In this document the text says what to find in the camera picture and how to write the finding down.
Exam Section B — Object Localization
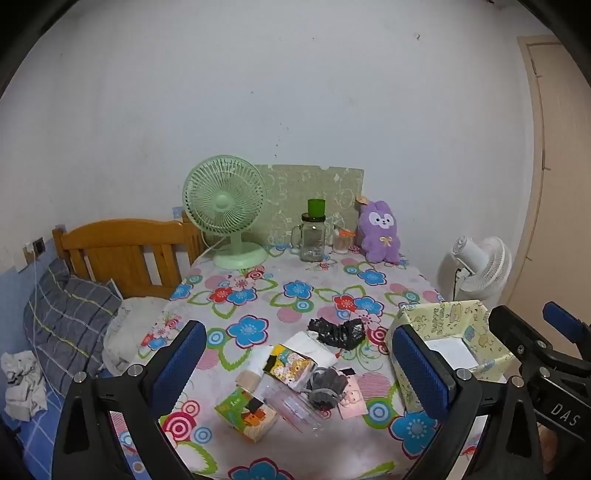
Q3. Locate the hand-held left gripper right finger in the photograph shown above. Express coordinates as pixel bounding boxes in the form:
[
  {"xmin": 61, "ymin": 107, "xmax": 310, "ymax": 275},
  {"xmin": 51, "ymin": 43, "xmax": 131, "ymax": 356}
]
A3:
[{"xmin": 392, "ymin": 324, "xmax": 543, "ymax": 480}]

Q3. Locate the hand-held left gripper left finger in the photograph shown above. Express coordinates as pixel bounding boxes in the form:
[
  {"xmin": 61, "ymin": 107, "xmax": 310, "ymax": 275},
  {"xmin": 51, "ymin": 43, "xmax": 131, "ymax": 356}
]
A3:
[{"xmin": 53, "ymin": 320, "xmax": 208, "ymax": 480}]

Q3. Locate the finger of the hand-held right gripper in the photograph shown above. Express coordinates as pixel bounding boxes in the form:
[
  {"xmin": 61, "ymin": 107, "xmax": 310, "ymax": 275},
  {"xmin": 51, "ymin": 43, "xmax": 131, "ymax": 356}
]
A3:
[
  {"xmin": 488, "ymin": 305, "xmax": 555, "ymax": 367},
  {"xmin": 542, "ymin": 302, "xmax": 591, "ymax": 365}
]

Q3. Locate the yellow patterned box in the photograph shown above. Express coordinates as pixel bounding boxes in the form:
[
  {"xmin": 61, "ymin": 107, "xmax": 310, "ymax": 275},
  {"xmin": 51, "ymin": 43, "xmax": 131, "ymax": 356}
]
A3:
[{"xmin": 385, "ymin": 299, "xmax": 515, "ymax": 414}]

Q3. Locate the beige white roll packet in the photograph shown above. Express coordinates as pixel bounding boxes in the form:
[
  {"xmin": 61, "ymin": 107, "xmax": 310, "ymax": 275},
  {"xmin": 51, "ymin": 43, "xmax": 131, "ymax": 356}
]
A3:
[{"xmin": 236, "ymin": 346, "xmax": 273, "ymax": 393}]

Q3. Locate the pink card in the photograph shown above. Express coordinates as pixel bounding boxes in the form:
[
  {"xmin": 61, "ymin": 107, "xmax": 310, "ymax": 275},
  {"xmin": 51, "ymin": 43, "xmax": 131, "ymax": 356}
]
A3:
[{"xmin": 337, "ymin": 368, "xmax": 368, "ymax": 420}]

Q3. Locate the green orange packet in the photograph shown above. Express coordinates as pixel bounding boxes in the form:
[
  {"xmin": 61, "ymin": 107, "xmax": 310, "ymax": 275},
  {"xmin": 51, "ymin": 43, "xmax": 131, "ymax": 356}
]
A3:
[{"xmin": 215, "ymin": 387, "xmax": 280, "ymax": 444}]

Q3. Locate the black plastic bag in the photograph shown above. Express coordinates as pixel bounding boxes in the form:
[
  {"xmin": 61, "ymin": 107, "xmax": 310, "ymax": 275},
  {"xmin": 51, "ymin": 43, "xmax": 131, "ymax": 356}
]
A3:
[{"xmin": 308, "ymin": 316, "xmax": 366, "ymax": 350}]

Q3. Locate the white plastic bag bundle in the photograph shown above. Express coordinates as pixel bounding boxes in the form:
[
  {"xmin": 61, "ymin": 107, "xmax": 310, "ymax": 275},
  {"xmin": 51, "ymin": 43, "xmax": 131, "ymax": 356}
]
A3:
[{"xmin": 279, "ymin": 330, "xmax": 340, "ymax": 370}]

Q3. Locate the colourful snack packet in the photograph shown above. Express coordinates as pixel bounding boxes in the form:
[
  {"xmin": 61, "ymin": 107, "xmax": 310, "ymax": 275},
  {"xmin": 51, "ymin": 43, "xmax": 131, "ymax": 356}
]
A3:
[{"xmin": 263, "ymin": 344, "xmax": 317, "ymax": 384}]

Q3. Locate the clear zip bag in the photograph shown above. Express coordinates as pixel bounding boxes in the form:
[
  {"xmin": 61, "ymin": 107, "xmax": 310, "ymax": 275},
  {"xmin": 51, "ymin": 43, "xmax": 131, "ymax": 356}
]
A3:
[{"xmin": 256, "ymin": 374, "xmax": 333, "ymax": 432}]

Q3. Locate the person's right hand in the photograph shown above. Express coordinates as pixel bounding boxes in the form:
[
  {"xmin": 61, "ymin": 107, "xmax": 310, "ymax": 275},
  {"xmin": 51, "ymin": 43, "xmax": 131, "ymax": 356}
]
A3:
[{"xmin": 539, "ymin": 425, "xmax": 556, "ymax": 468}]

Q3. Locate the white bedding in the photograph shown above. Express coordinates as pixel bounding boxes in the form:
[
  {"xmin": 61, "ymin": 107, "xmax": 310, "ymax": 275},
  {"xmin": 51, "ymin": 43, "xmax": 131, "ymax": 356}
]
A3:
[{"xmin": 102, "ymin": 296, "xmax": 169, "ymax": 374}]

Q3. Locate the white standing fan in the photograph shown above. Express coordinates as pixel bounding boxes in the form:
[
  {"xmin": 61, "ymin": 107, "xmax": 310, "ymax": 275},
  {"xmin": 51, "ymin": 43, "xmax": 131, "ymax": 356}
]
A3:
[{"xmin": 438, "ymin": 235, "xmax": 513, "ymax": 308}]

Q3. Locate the grey plaid pillow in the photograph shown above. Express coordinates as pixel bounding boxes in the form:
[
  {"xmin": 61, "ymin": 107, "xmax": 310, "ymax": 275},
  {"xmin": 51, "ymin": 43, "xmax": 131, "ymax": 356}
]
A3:
[{"xmin": 23, "ymin": 258, "xmax": 123, "ymax": 398}]

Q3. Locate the wooden bed headboard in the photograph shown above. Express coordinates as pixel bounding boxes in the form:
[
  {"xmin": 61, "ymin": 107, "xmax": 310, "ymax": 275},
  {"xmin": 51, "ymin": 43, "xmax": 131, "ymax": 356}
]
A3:
[{"xmin": 52, "ymin": 211, "xmax": 206, "ymax": 301}]

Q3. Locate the beige door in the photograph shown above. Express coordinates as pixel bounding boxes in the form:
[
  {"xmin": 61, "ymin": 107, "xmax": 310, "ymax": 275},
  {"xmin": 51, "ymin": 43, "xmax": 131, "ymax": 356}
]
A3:
[{"xmin": 517, "ymin": 34, "xmax": 591, "ymax": 361}]

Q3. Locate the purple plush bunny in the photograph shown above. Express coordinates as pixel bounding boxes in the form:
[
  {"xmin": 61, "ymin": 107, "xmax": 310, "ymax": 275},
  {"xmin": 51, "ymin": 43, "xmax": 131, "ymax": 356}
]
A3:
[{"xmin": 355, "ymin": 196, "xmax": 407, "ymax": 265}]

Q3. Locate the cotton swab jar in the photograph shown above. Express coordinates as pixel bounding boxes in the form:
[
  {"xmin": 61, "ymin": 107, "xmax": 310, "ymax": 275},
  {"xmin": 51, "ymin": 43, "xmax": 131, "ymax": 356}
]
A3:
[{"xmin": 333, "ymin": 227, "xmax": 356, "ymax": 254}]

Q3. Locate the crumpled white cloth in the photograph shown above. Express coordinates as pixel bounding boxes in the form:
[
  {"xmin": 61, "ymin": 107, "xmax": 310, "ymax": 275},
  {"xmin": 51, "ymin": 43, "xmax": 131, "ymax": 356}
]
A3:
[{"xmin": 0, "ymin": 350, "xmax": 49, "ymax": 421}]

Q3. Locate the green desk fan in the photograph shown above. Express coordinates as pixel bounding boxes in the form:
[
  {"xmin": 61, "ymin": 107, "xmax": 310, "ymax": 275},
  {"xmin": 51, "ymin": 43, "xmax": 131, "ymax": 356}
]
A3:
[{"xmin": 182, "ymin": 154, "xmax": 269, "ymax": 269}]

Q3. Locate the glass jar mug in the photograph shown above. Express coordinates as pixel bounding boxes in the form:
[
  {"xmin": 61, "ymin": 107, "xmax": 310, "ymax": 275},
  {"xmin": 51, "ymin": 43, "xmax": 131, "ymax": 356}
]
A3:
[{"xmin": 291, "ymin": 213, "xmax": 334, "ymax": 264}]

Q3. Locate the blue checked bed sheet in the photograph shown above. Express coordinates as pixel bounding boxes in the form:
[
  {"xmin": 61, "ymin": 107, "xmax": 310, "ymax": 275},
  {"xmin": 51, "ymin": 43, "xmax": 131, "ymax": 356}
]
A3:
[{"xmin": 0, "ymin": 369, "xmax": 70, "ymax": 480}]

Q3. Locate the green patterned board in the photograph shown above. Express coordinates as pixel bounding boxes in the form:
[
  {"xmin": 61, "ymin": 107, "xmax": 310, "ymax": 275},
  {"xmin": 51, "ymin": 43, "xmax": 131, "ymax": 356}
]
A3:
[{"xmin": 255, "ymin": 164, "xmax": 365, "ymax": 247}]

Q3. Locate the wall socket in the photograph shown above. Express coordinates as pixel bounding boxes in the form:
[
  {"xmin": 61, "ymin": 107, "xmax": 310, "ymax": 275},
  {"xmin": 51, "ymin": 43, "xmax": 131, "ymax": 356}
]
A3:
[{"xmin": 25, "ymin": 237, "xmax": 47, "ymax": 264}]

